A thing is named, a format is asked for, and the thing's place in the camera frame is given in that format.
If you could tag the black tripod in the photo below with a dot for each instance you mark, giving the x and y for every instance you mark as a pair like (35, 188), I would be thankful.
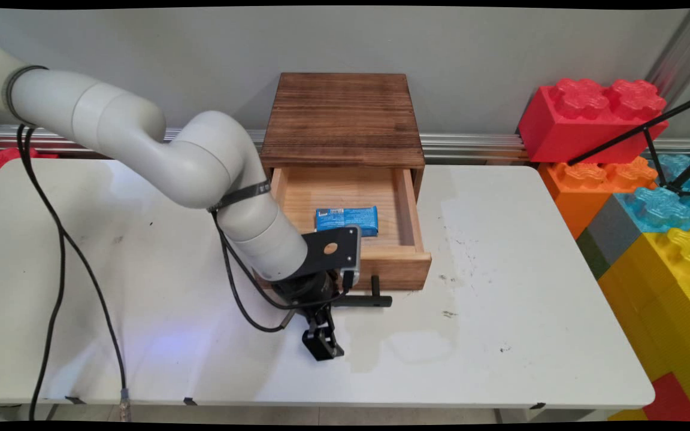
(620, 139)

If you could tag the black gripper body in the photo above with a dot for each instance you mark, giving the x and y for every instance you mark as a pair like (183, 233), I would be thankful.
(312, 290)

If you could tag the giant translucent blue toy brick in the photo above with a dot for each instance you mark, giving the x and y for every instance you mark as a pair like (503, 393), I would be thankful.
(659, 206)

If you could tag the giant grey toy brick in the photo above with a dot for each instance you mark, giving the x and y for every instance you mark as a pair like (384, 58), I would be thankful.
(611, 230)

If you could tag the giant orange toy brick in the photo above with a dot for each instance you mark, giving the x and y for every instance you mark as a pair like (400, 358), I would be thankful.
(584, 191)

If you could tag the flat red toy brick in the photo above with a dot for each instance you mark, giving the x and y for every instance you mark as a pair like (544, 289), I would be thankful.
(671, 401)

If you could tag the black table edge clip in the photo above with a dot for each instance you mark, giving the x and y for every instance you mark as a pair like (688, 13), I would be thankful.
(189, 401)
(538, 406)

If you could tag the blue snack packet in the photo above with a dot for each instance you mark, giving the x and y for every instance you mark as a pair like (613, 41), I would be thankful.
(348, 218)

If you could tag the giant yellow toy brick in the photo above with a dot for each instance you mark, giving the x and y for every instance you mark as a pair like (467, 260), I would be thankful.
(662, 311)

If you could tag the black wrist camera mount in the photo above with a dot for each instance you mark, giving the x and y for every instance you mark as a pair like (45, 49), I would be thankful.
(333, 254)

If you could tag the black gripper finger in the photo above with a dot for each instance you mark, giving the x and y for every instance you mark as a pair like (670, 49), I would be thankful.
(332, 338)
(315, 338)

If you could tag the horizontal aluminium rail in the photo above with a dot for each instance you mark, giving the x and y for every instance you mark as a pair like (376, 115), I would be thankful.
(471, 146)

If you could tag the giant red toy brick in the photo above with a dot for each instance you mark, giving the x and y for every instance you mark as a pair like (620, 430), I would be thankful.
(584, 123)

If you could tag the dark green toy brick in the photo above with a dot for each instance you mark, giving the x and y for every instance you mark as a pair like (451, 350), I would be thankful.
(592, 254)

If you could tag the slanted aluminium post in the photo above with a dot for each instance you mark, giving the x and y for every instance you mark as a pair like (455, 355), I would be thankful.
(680, 54)

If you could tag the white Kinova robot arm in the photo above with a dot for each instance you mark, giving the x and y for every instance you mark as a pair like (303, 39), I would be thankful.
(201, 161)

